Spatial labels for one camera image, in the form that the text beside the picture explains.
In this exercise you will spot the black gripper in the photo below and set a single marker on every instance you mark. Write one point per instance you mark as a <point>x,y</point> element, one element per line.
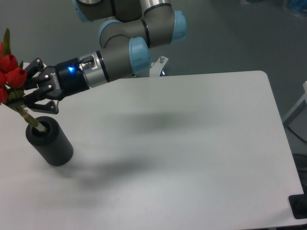
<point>55,83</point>

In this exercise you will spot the red tulip bouquet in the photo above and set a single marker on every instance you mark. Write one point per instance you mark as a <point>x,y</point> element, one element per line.
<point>12,83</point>

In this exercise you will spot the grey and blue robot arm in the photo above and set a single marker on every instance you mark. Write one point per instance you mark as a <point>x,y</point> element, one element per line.
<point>130,28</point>

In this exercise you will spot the black ribbed cylindrical vase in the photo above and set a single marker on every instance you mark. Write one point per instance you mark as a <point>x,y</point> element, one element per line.
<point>52,145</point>

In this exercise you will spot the blue items in clear container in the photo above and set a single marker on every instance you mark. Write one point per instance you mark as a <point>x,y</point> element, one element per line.
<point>295,7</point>

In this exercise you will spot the black device at table edge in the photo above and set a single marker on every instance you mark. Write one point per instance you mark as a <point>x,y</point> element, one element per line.
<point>298,204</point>

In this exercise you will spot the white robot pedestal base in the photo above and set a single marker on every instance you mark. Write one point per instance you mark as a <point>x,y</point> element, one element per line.
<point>157,69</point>

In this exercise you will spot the white furniture frame at right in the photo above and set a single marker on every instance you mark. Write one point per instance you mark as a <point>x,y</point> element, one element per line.
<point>297,108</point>

